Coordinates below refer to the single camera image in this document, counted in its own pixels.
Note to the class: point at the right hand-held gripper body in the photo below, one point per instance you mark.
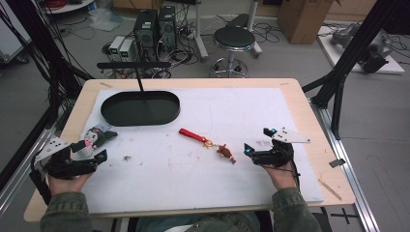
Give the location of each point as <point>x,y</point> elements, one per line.
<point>277,154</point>

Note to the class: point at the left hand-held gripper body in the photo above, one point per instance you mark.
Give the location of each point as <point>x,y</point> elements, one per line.
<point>71,166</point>

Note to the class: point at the person's left hand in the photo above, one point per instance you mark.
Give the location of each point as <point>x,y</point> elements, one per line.
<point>66,185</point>

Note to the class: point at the person's right hand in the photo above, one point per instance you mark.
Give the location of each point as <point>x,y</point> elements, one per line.
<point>283,177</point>

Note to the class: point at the wooden table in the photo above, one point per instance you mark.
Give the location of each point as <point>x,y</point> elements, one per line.
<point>328,174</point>

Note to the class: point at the white table mat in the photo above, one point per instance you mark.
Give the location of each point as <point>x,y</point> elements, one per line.
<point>199,183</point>

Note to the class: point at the black tape piece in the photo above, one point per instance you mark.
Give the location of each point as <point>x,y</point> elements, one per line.
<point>337,163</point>

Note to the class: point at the black stand with oval tray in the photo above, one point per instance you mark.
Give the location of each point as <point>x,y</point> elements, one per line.
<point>140,109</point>

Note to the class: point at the thin wooden stick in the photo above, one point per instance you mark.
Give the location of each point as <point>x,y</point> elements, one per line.
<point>329,189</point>

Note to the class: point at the round black stool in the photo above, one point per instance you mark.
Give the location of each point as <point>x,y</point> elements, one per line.
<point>234,38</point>

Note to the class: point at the white floor board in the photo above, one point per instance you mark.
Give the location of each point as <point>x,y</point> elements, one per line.
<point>335,54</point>

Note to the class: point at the white stand leg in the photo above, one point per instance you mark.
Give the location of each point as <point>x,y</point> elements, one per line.
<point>254,29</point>
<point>200,32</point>

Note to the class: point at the white power supply box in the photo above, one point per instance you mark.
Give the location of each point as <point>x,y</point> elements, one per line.
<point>126,50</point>
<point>116,46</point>

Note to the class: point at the black padded seat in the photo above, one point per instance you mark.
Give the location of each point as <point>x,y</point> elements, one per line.
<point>238,20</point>

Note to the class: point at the cardboard box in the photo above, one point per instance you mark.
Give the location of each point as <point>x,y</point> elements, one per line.
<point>303,21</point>

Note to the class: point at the clear plastic bag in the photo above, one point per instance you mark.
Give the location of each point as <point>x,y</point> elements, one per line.
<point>104,19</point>

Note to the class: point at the grey robot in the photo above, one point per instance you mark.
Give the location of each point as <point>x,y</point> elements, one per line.
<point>375,51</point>

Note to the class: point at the black computer tower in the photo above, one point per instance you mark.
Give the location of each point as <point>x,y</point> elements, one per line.
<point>167,25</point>
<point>145,29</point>

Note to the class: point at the white panel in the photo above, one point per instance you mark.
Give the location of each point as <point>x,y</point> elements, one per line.
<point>11,29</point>

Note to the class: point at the round white table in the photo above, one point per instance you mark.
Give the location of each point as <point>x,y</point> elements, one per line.
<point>69,6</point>

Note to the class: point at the aluminium rail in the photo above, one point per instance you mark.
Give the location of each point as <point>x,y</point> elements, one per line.
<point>19,174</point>
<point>351,180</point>

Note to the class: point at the black frame strut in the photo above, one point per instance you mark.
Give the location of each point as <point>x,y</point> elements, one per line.
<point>35,38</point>
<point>351,54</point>

